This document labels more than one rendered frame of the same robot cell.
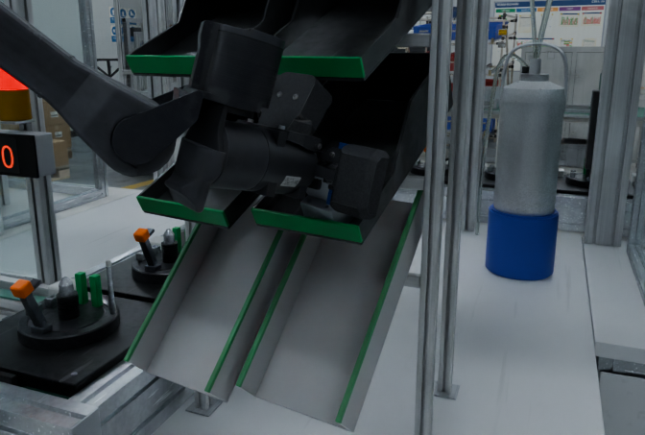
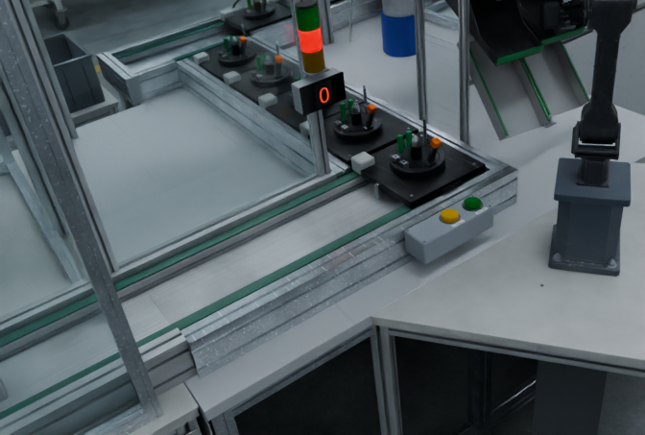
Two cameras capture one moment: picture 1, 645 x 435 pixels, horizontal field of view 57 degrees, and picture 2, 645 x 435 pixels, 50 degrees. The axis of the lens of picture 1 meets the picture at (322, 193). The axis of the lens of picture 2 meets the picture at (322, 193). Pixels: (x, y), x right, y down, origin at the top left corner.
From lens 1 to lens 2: 174 cm
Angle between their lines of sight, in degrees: 49
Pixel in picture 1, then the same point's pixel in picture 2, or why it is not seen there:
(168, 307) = (491, 109)
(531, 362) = not seen: hidden behind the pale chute
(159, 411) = not seen: hidden behind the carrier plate
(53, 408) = (494, 174)
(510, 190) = (405, 2)
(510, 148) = not seen: outside the picture
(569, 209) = (368, 3)
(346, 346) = (556, 82)
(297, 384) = (552, 105)
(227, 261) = (489, 79)
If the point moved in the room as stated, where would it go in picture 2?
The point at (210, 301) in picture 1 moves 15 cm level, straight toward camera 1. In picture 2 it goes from (498, 98) to (559, 103)
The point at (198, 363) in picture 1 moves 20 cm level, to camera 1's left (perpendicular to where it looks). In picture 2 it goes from (518, 122) to (486, 159)
